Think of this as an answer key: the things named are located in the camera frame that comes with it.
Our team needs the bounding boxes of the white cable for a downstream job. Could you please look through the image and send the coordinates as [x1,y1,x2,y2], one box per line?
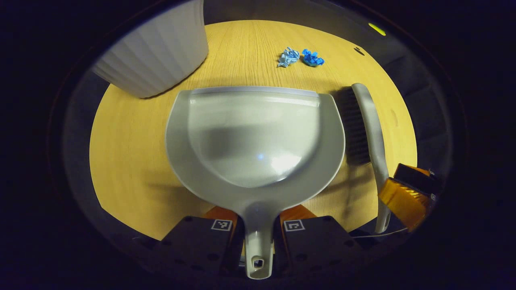
[355,228,408,239]

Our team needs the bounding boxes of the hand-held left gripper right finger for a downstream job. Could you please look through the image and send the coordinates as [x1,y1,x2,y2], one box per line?
[273,205,365,279]

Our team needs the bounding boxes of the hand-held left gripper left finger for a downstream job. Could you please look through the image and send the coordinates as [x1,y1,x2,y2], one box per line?
[149,206,245,279]

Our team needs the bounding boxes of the light blue paper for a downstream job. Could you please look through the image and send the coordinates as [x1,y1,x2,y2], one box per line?
[277,47,300,68]

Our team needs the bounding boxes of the grey plastic dustpan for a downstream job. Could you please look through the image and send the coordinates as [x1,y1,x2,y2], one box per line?
[165,86,346,280]

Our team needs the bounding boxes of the small grey broom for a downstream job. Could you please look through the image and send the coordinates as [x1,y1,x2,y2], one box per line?
[337,83,391,234]

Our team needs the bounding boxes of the dark blue paper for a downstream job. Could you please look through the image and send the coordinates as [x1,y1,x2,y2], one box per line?
[302,49,325,66]

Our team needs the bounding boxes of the white ribbed garbage bin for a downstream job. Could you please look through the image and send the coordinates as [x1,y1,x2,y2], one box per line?
[92,0,209,99]

